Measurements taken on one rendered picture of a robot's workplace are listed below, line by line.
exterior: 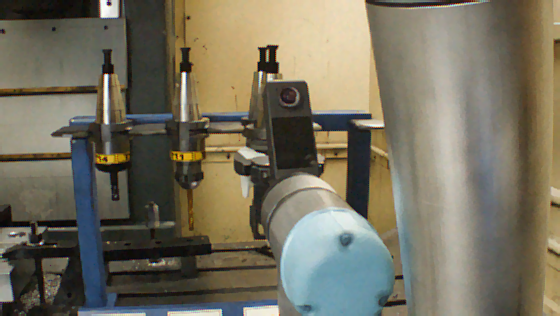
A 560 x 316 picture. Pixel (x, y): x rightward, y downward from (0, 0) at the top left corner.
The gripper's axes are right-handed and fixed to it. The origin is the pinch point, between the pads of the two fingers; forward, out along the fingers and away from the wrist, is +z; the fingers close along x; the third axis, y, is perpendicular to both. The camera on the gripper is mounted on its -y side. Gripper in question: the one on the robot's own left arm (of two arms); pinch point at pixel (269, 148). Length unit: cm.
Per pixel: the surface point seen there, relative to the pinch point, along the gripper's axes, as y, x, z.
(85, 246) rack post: 17.8, -27.3, 12.0
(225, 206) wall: 41, 1, 104
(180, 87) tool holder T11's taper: -7.2, -11.5, 7.7
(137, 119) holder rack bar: -2.1, -18.1, 12.5
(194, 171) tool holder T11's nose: 4.7, -9.7, 7.1
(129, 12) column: -21, -26, 69
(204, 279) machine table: 30.3, -8.3, 25.1
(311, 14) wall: -24, 29, 105
